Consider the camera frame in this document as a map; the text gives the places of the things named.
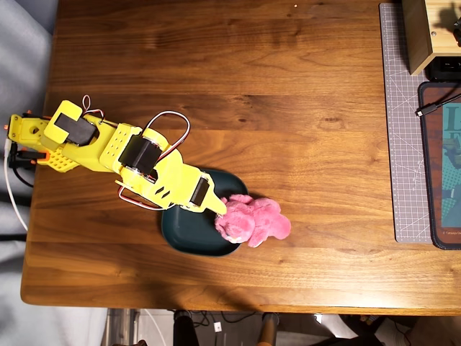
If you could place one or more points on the yellow gripper black servo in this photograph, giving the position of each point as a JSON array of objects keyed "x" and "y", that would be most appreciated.
[{"x": 200, "y": 191}]

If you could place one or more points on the pink strawberry bear plush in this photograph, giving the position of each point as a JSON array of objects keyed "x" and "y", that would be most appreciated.
[{"x": 252, "y": 220}]

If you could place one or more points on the yellow perforated robot base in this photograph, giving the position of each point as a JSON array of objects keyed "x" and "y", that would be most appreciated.
[{"x": 61, "y": 162}]

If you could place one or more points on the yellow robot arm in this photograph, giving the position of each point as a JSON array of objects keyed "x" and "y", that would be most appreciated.
[{"x": 108, "y": 147}]

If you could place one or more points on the dark teal square plate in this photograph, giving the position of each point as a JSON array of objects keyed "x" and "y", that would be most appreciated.
[{"x": 187, "y": 230}]

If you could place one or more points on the small white plug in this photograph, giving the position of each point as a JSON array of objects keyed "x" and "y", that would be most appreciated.
[{"x": 218, "y": 326}]

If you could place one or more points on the black table leg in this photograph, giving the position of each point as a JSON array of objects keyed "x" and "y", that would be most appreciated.
[{"x": 185, "y": 328}]

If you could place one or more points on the orange black table clamp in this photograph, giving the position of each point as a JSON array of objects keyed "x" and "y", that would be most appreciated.
[{"x": 36, "y": 155}]

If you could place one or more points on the grey cutting mat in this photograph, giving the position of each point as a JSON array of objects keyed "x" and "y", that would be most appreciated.
[{"x": 403, "y": 144}]

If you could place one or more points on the printed dark mouse pad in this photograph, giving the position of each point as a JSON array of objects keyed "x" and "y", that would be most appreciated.
[{"x": 432, "y": 180}]

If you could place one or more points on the light wooden box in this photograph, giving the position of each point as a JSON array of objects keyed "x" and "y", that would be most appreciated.
[{"x": 417, "y": 36}]

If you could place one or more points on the black device under box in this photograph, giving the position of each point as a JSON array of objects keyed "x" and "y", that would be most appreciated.
[{"x": 444, "y": 70}]

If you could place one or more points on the metal frame under table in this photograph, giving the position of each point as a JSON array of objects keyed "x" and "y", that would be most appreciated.
[{"x": 122, "y": 326}]

